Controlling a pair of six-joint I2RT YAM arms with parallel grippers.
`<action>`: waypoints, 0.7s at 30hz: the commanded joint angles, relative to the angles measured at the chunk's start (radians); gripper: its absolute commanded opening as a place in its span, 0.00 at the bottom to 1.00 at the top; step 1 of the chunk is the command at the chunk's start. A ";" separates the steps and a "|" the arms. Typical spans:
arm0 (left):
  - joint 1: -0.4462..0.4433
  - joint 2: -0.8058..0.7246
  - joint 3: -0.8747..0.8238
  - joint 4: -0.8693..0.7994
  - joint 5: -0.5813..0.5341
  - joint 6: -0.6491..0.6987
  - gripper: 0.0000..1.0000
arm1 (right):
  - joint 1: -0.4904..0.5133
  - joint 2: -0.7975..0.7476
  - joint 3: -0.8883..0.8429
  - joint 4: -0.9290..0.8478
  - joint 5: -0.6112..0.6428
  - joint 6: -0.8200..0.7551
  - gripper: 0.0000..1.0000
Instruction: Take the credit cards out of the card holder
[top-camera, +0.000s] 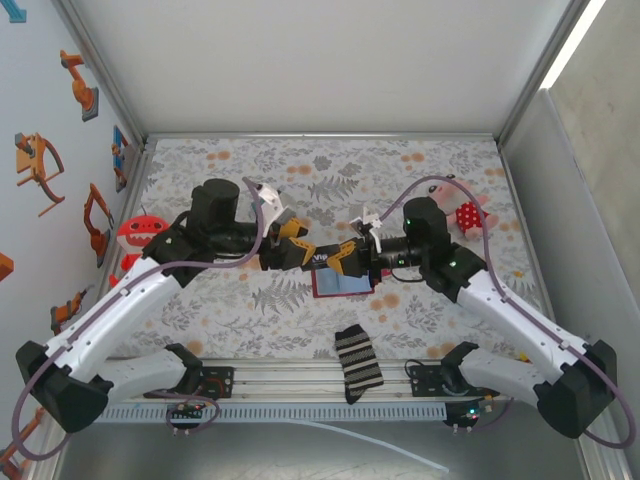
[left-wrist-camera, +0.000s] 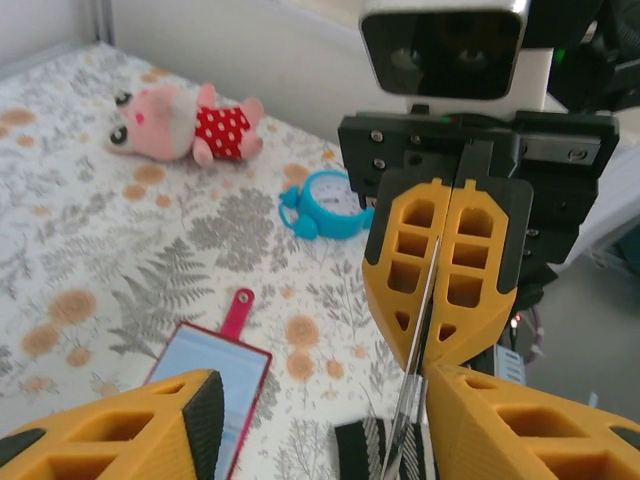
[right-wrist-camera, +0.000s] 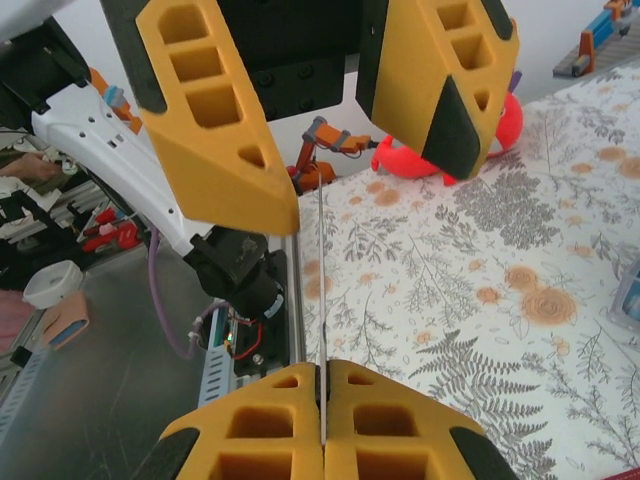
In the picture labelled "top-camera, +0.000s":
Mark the black VIP credit card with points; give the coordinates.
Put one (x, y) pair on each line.
(320, 260)

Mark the red card holder wallet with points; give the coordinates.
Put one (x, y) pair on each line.
(345, 286)

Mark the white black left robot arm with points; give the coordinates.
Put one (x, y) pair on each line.
(125, 310)

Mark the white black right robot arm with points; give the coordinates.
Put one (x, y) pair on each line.
(525, 320)

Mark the pink frog plush toy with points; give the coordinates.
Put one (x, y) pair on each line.
(467, 220)

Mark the red shark plush toy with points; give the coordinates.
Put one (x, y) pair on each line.
(137, 232)

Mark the black beige striped sock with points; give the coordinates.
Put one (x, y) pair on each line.
(357, 360)

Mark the floral patterned table mat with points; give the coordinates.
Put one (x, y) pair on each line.
(350, 150)

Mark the white plastic tube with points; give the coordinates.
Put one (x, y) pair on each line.
(400, 450)

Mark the white light strip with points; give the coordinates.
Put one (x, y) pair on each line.
(577, 40)

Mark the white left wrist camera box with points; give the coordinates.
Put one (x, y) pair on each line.
(272, 205)

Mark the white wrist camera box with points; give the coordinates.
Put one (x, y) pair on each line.
(272, 205)
(370, 222)

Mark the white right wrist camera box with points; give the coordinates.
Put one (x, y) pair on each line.
(370, 222)

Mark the aluminium frame rail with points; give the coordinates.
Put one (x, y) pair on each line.
(506, 165)
(141, 165)

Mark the blue orange machine wall sticker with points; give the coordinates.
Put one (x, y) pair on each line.
(120, 150)

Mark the aluminium frame beam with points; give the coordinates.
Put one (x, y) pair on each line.
(300, 380)

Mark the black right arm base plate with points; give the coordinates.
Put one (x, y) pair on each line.
(420, 382)

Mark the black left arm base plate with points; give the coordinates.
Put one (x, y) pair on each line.
(225, 382)

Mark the aluminium frame post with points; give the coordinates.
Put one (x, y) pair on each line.
(540, 70)
(101, 70)

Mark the orange gripper claw wall sticker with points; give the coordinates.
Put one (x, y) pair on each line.
(30, 160)

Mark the orange block wall sticker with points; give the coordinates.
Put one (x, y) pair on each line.
(5, 267)

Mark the aluminium frame leg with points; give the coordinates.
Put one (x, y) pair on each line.
(50, 470)
(612, 470)

